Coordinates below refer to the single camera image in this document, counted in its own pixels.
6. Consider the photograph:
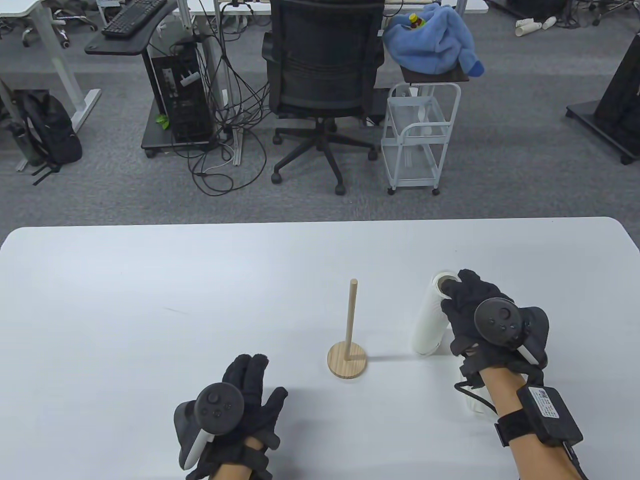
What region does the person's right hand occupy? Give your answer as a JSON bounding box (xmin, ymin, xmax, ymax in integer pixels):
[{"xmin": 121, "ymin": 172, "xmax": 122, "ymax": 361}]
[{"xmin": 439, "ymin": 269, "xmax": 546, "ymax": 391}]

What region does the person's left hand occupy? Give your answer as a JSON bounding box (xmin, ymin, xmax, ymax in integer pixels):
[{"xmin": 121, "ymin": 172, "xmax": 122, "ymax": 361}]
[{"xmin": 192, "ymin": 353, "xmax": 289, "ymax": 480}]

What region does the white paper towel roll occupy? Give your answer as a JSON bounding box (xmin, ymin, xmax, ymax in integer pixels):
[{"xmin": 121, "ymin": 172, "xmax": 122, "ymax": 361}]
[{"xmin": 411, "ymin": 271, "xmax": 458, "ymax": 357}]

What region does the pile of paper towel sheets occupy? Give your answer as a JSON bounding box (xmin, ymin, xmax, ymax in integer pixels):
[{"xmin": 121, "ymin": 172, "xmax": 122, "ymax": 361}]
[{"xmin": 456, "ymin": 357, "xmax": 493, "ymax": 415}]

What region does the wooden paper towel holder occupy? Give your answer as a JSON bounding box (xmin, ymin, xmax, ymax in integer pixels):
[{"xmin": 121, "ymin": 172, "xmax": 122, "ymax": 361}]
[{"xmin": 327, "ymin": 278, "xmax": 368, "ymax": 380}]

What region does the person's left forearm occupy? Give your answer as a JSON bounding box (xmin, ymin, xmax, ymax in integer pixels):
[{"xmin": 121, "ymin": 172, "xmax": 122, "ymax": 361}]
[{"xmin": 210, "ymin": 436, "xmax": 266, "ymax": 480}]

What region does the person's right forearm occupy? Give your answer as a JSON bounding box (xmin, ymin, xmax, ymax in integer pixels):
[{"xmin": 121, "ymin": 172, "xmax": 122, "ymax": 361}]
[{"xmin": 481, "ymin": 366, "xmax": 586, "ymax": 480}]

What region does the black right hand controller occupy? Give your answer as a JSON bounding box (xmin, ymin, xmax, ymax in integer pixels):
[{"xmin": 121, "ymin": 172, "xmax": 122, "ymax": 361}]
[{"xmin": 473, "ymin": 297, "xmax": 550, "ymax": 366}]

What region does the black hand controller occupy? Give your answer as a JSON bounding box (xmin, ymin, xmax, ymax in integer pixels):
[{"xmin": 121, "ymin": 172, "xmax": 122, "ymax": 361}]
[
  {"xmin": 173, "ymin": 383, "xmax": 246, "ymax": 471},
  {"xmin": 473, "ymin": 297, "xmax": 550, "ymax": 366}
]

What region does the black left hand controller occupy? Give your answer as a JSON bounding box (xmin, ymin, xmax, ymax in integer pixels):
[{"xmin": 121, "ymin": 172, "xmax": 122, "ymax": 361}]
[{"xmin": 173, "ymin": 383, "xmax": 246, "ymax": 471}]

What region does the black right wrist sensor box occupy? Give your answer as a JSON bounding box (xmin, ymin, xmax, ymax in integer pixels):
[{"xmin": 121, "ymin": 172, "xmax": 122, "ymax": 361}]
[{"xmin": 516, "ymin": 385, "xmax": 584, "ymax": 447}]

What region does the brown stool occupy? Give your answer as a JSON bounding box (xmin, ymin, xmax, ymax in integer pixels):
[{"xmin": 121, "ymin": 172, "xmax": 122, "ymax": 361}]
[{"xmin": 401, "ymin": 65, "xmax": 471, "ymax": 84}]

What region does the black wheeled computer platform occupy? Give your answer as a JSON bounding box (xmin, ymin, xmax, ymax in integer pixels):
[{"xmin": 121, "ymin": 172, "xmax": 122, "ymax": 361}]
[{"xmin": 141, "ymin": 97, "xmax": 221, "ymax": 159}]

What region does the black floor stand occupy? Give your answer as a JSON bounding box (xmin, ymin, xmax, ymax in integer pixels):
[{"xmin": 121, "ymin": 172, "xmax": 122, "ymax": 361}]
[{"xmin": 565, "ymin": 30, "xmax": 640, "ymax": 166}]

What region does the blue fleece jacket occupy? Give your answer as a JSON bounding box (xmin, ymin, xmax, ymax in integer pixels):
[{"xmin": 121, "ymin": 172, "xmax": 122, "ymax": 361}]
[{"xmin": 383, "ymin": 2, "xmax": 486, "ymax": 77}]

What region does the black computer tower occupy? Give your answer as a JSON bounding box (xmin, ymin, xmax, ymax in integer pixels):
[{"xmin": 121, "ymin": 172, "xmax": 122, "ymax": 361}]
[{"xmin": 142, "ymin": 42, "xmax": 217, "ymax": 146}]

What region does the black office chair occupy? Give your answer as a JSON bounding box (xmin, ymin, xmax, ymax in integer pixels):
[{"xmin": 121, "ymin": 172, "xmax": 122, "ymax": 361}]
[{"xmin": 261, "ymin": 0, "xmax": 387, "ymax": 196}]

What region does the black backpack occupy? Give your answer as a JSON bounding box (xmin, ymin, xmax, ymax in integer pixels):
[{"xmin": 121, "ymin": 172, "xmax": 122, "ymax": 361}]
[{"xmin": 14, "ymin": 89, "xmax": 83, "ymax": 186}]

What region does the grey water bottle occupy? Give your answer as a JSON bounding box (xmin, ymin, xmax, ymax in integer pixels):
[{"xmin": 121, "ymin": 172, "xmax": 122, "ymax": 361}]
[{"xmin": 6, "ymin": 122, "xmax": 36, "ymax": 167}]

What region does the black keyboard tray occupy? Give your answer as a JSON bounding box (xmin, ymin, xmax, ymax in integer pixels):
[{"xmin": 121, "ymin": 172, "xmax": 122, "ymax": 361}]
[{"xmin": 84, "ymin": 0, "xmax": 178, "ymax": 56}]

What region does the white desk with slanted leg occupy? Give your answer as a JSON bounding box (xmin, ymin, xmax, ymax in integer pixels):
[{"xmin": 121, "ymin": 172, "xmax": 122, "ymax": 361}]
[{"xmin": 0, "ymin": 0, "xmax": 102, "ymax": 172}]

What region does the black keyboard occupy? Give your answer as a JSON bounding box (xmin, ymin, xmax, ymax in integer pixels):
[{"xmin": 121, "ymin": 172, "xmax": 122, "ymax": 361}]
[{"xmin": 101, "ymin": 0, "xmax": 168, "ymax": 40}]

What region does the chrome chair base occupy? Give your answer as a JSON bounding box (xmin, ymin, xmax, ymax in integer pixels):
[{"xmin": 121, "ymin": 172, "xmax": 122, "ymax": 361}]
[
  {"xmin": 52, "ymin": 9, "xmax": 99, "ymax": 33},
  {"xmin": 21, "ymin": 25, "xmax": 71, "ymax": 50}
]

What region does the black glove cable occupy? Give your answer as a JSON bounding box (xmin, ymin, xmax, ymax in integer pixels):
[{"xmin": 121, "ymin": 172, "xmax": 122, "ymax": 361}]
[{"xmin": 454, "ymin": 380, "xmax": 500, "ymax": 416}]

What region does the black right wrist strap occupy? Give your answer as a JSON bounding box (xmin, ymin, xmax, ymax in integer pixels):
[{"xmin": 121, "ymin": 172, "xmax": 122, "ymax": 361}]
[{"xmin": 495, "ymin": 410, "xmax": 536, "ymax": 447}]

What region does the black sensor box cable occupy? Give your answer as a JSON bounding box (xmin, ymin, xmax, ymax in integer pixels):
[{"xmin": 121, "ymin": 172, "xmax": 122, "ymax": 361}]
[{"xmin": 562, "ymin": 440, "xmax": 591, "ymax": 480}]

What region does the white wire cart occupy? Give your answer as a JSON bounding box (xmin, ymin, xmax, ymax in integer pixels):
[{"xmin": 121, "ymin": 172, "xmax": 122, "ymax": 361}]
[{"xmin": 381, "ymin": 82, "xmax": 462, "ymax": 196}]

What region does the tangle of black cables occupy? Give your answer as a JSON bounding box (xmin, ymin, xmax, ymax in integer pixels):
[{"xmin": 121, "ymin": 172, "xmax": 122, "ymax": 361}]
[{"xmin": 172, "ymin": 0, "xmax": 273, "ymax": 197}]

